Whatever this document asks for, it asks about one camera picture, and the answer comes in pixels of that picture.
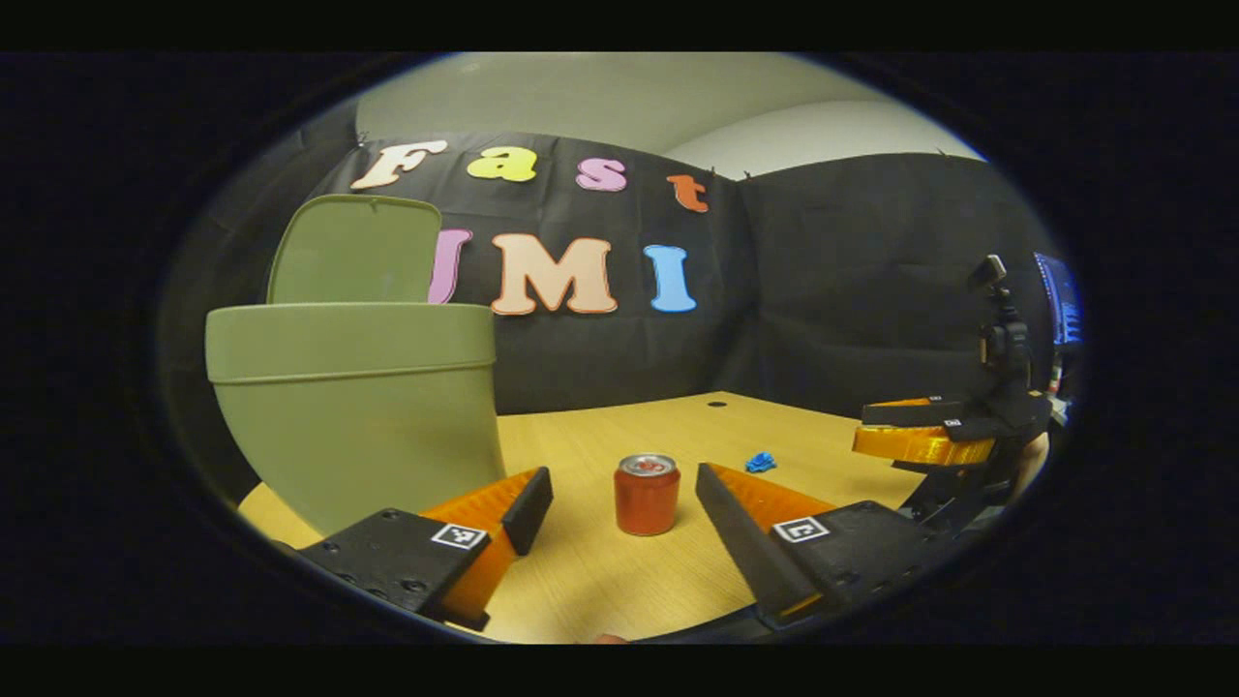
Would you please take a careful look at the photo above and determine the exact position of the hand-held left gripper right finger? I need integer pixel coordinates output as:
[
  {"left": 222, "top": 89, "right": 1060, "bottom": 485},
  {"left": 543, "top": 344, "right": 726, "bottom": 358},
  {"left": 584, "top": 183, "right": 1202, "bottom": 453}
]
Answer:
[{"left": 695, "top": 463, "right": 954, "bottom": 630}]

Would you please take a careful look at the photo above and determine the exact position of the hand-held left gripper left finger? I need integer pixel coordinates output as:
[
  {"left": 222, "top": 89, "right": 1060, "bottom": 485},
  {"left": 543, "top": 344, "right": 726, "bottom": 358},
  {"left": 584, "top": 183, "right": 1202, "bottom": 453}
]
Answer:
[{"left": 295, "top": 467, "right": 555, "bottom": 632}]

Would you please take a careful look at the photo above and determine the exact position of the red pop can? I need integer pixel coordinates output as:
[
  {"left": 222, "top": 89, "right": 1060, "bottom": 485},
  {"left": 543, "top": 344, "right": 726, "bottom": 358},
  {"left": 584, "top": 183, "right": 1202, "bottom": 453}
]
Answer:
[{"left": 614, "top": 453, "right": 681, "bottom": 537}]

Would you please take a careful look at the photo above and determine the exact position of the green desktop garbage bin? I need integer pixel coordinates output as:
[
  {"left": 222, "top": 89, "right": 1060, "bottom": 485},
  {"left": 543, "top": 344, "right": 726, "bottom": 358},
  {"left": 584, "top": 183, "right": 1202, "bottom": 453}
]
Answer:
[{"left": 204, "top": 194, "right": 506, "bottom": 538}]

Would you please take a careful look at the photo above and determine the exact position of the wooden desktop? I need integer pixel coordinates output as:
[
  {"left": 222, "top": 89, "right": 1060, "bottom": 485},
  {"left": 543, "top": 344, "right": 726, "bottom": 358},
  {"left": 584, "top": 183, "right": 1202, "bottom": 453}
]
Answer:
[{"left": 237, "top": 391, "right": 1051, "bottom": 645}]

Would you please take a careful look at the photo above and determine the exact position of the computer monitor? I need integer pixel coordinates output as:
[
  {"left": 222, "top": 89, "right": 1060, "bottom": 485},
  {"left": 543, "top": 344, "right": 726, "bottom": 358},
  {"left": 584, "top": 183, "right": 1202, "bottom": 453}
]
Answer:
[{"left": 1033, "top": 252, "right": 1084, "bottom": 347}]

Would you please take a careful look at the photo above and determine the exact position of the black backdrop cloth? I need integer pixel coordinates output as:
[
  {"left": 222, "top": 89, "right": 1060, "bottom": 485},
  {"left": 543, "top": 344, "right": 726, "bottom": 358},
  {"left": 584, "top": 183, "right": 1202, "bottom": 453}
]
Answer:
[{"left": 160, "top": 97, "right": 1066, "bottom": 485}]

